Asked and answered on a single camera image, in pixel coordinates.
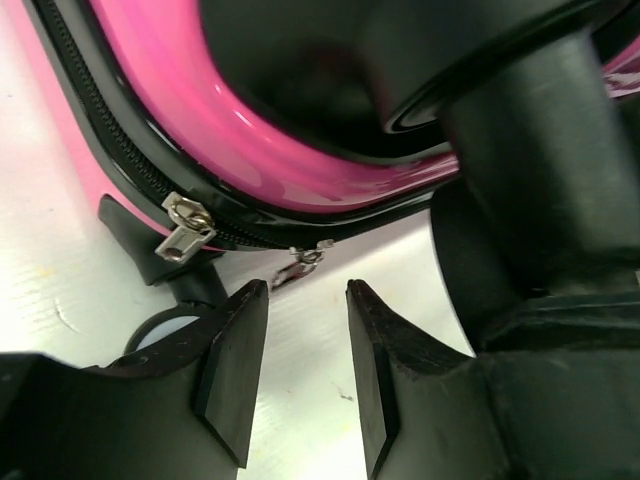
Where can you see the pink hard-shell suitcase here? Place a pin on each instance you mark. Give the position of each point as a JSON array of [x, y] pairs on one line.
[[200, 127]]

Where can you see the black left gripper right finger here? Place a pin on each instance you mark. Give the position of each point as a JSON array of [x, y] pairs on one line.
[[552, 392]]

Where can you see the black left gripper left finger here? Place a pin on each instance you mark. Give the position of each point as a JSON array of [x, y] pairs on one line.
[[180, 408]]

